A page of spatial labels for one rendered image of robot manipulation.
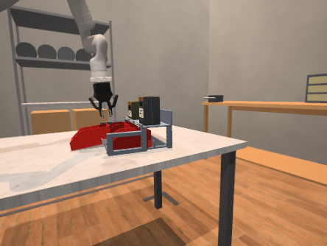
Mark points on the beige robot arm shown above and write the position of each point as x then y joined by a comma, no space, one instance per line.
91,44

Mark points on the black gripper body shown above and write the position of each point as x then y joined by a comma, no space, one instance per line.
102,88

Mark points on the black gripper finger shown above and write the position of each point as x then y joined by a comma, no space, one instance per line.
113,105
100,105

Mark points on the black tool case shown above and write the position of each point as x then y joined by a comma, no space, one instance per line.
149,110

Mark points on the grey metal shelf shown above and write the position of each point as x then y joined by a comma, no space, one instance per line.
165,121

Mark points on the olive green tool case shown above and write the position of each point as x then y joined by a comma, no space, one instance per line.
133,112

